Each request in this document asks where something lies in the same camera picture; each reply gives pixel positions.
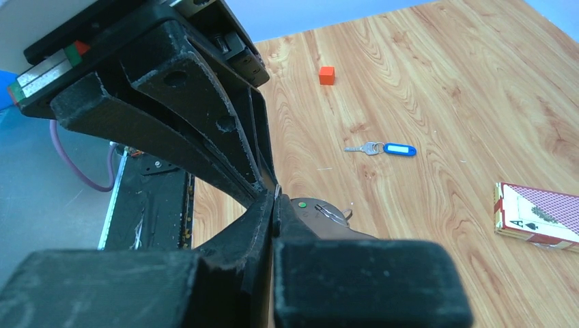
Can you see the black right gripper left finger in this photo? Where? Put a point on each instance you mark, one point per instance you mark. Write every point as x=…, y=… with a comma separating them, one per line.
x=222, y=283

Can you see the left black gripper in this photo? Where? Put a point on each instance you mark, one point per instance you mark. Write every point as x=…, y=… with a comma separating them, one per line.
x=220, y=132

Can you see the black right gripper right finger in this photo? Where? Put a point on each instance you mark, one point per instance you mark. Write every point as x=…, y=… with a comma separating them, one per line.
x=361, y=283

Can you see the metal key organizer red handle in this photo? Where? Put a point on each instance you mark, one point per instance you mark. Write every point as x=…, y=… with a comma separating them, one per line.
x=326, y=220

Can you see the blue tag key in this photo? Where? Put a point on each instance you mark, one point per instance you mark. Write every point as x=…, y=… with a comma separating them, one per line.
x=373, y=148

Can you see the small red cube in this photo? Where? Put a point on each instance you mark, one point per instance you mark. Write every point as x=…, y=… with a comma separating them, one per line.
x=327, y=75

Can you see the playing card box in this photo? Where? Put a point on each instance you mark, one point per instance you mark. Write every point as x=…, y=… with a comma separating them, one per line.
x=544, y=218

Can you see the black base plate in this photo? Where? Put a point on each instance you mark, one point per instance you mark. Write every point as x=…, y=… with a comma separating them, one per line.
x=151, y=205

